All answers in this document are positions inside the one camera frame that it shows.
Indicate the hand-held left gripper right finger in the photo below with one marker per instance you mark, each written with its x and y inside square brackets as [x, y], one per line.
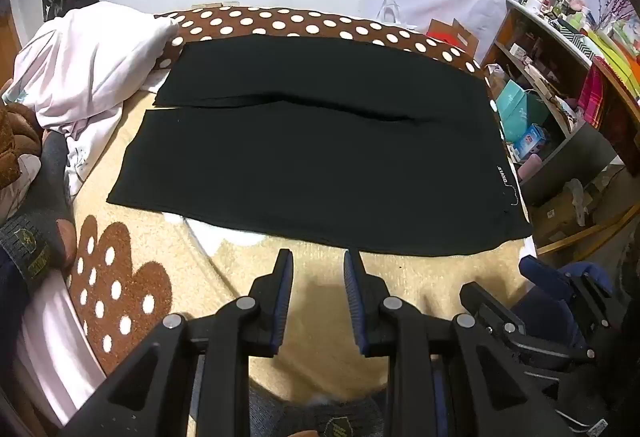
[354, 302]

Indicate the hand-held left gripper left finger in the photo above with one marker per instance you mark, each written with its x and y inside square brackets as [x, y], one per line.
[284, 289]

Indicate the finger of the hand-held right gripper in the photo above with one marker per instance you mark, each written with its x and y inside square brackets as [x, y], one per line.
[592, 289]
[530, 337]

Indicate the black pants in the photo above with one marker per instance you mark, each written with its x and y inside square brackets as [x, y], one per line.
[320, 157]

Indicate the person's navy trouser leg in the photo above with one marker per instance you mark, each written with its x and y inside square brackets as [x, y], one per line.
[7, 277]
[542, 317]

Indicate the beige brown polka dot blanket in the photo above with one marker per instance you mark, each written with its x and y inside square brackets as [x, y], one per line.
[240, 237]

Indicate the brown cardboard box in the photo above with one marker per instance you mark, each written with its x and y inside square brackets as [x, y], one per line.
[565, 212]

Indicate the person's grey socked foot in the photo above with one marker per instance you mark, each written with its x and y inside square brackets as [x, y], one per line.
[325, 419]
[50, 197]

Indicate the pink cylinder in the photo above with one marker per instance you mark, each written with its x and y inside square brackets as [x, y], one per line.
[530, 168]

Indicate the blue and white box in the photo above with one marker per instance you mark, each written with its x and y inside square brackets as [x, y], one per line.
[531, 141]

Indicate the wooden shelf unit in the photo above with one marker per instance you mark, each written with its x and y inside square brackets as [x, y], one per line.
[560, 117]

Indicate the teal paper box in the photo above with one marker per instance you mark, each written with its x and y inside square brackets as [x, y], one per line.
[522, 109]

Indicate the red plaid cloth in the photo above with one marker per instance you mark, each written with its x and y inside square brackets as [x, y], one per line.
[594, 94]

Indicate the green folder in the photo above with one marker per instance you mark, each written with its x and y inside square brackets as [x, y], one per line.
[617, 59]

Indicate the pink bed sheet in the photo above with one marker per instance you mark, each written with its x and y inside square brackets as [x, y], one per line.
[55, 357]

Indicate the open cardboard box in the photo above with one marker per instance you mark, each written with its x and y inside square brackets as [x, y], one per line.
[452, 37]

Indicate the white duvet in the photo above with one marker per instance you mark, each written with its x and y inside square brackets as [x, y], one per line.
[85, 62]

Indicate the brown plush cloth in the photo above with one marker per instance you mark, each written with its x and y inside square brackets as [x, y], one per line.
[17, 137]

